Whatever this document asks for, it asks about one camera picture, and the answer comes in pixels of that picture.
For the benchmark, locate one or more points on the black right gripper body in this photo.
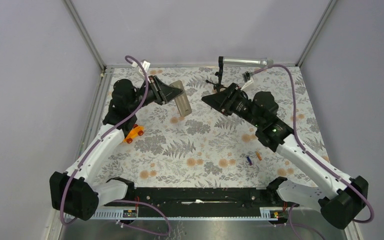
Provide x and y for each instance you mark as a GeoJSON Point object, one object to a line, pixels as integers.
{"type": "Point", "coordinates": [237, 104]}

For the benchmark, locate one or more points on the black tripod microphone stand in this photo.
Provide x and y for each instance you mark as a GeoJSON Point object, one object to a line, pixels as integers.
{"type": "Point", "coordinates": [217, 86]}

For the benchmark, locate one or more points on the blue battery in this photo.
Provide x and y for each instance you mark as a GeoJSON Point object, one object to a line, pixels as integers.
{"type": "Point", "coordinates": [249, 160]}

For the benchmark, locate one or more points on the beige remote control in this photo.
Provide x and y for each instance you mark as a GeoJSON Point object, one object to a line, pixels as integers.
{"type": "Point", "coordinates": [182, 102]}

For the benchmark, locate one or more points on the orange battery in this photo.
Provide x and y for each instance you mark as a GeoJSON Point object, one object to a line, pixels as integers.
{"type": "Point", "coordinates": [258, 156]}

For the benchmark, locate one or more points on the orange toy car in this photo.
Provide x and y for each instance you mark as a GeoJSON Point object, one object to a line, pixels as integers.
{"type": "Point", "coordinates": [137, 130]}

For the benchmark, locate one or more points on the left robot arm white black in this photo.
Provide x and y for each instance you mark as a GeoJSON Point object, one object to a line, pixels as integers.
{"type": "Point", "coordinates": [72, 191]}

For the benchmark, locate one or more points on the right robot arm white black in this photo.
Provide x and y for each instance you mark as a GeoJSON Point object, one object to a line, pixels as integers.
{"type": "Point", "coordinates": [337, 196]}

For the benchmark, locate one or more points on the floral patterned table mat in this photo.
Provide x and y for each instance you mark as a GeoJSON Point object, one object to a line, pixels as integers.
{"type": "Point", "coordinates": [207, 149]}

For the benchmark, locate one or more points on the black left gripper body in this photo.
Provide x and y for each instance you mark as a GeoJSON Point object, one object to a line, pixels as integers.
{"type": "Point", "coordinates": [152, 93]}

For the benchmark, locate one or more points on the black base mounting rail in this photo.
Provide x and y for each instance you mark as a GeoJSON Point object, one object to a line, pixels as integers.
{"type": "Point", "coordinates": [203, 203]}

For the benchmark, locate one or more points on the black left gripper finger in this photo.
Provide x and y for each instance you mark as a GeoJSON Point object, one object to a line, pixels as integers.
{"type": "Point", "coordinates": [167, 89]}
{"type": "Point", "coordinates": [167, 98]}

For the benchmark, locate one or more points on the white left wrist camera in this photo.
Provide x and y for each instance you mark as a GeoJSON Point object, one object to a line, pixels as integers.
{"type": "Point", "coordinates": [143, 70]}

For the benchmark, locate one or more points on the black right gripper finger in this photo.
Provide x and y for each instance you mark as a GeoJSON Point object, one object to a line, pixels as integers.
{"type": "Point", "coordinates": [215, 101]}
{"type": "Point", "coordinates": [226, 93]}

